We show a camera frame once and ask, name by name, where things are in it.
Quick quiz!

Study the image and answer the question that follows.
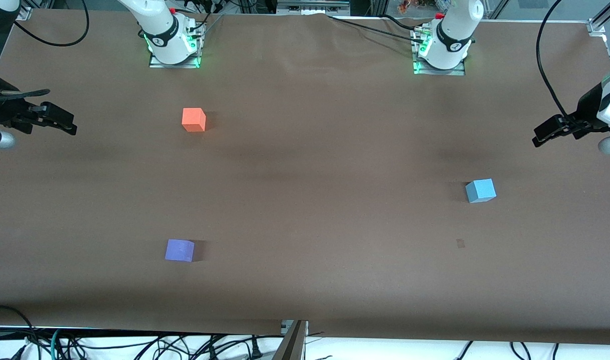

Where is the light blue foam cube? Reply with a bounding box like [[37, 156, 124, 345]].
[[465, 178, 497, 204]]

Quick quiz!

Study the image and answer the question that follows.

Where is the orange foam cube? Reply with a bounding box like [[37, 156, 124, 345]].
[[182, 107, 207, 133]]

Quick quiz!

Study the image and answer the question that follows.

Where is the purple foam cube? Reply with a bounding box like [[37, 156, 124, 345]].
[[165, 239, 196, 263]]

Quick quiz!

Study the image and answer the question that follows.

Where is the brown paper table cover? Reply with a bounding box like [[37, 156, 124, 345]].
[[0, 9, 610, 346]]

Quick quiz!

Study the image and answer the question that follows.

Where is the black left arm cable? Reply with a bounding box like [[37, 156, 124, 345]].
[[536, 0, 571, 121]]

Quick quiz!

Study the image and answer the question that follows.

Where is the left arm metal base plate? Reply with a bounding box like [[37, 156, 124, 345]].
[[411, 26, 466, 77]]

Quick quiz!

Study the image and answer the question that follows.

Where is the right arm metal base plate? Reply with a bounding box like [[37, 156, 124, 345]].
[[149, 21, 205, 69]]

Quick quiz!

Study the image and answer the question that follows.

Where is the black looped floor cable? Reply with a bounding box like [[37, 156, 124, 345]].
[[0, 304, 41, 360]]

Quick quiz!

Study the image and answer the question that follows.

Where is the long black power cable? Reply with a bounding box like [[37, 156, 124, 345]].
[[326, 14, 428, 45]]

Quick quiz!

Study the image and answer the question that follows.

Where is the teal cable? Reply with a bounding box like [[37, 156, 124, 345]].
[[50, 328, 66, 360]]

